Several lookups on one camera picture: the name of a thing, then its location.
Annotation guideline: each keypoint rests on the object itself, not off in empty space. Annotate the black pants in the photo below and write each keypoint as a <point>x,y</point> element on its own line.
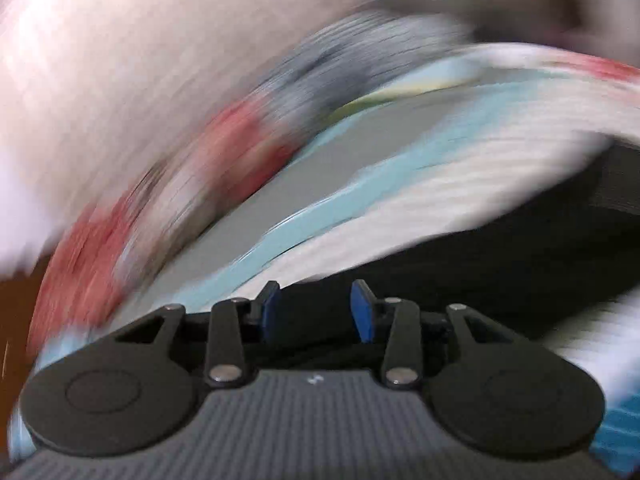
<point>475,270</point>

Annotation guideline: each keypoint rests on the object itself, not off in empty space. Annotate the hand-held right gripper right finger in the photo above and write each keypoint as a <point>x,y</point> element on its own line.
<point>362,317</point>

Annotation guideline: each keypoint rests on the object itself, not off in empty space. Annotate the red floral patterned blanket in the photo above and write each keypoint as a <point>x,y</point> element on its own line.
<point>240,135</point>

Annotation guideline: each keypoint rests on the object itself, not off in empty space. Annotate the white cloth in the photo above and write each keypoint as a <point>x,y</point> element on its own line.
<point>125,60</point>

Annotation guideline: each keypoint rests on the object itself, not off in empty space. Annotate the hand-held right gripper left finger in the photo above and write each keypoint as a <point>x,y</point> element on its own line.
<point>270,315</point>

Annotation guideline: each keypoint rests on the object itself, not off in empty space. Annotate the grey teal quilted bedspread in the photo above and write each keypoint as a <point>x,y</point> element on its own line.
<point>350,170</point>

